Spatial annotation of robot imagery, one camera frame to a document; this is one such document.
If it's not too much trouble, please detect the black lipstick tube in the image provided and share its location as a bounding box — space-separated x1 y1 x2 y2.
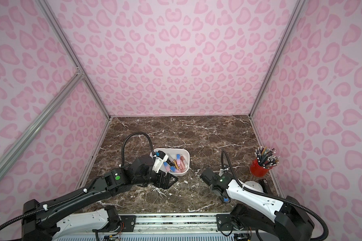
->
166 160 175 167

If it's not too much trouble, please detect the gold glitter lipstick tube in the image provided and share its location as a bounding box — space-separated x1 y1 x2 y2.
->
173 160 179 170

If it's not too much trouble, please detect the clear pink lip gloss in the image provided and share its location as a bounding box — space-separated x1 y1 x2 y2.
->
180 155 186 169

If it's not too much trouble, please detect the white plastic storage box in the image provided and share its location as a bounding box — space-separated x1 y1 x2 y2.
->
150 148 190 176

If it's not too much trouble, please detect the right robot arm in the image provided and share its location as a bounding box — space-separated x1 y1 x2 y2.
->
200 169 315 241

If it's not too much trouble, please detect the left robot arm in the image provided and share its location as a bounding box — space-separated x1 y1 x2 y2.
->
22 156 178 241

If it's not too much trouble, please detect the red pencil cup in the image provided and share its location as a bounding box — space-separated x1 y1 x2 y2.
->
249 159 270 177

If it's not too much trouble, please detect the bundle of coloured pencils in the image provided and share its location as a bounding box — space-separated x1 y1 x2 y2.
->
254 146 279 170

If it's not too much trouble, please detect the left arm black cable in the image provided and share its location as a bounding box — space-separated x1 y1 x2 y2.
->
121 132 155 168

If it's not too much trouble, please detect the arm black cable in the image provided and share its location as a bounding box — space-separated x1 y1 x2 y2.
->
221 150 329 241
121 132 155 168

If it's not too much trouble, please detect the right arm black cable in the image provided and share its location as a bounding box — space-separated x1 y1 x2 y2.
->
221 150 329 241

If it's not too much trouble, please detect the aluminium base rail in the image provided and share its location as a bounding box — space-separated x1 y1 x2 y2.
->
54 213 308 241

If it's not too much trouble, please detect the diagonal aluminium frame bar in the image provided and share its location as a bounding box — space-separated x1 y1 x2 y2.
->
0 71 83 181

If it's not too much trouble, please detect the aluminium corner frame post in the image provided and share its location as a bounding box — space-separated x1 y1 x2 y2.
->
36 0 111 121

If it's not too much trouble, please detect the right aluminium corner post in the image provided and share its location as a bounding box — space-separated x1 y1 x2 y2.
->
248 0 308 120

